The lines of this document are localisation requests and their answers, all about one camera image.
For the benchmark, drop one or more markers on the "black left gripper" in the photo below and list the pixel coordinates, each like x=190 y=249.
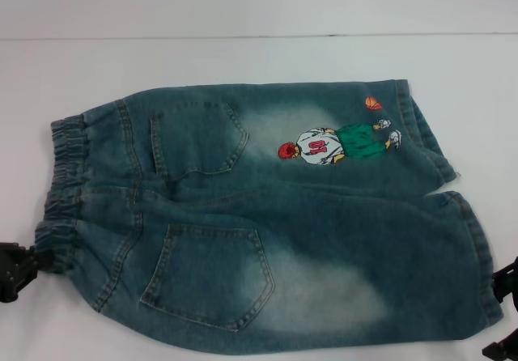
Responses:
x=8 y=272

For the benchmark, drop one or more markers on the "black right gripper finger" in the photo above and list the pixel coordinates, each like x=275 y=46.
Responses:
x=509 y=282
x=502 y=351

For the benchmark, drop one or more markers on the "blue denim shorts with embroidery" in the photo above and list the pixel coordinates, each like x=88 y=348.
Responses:
x=283 y=235

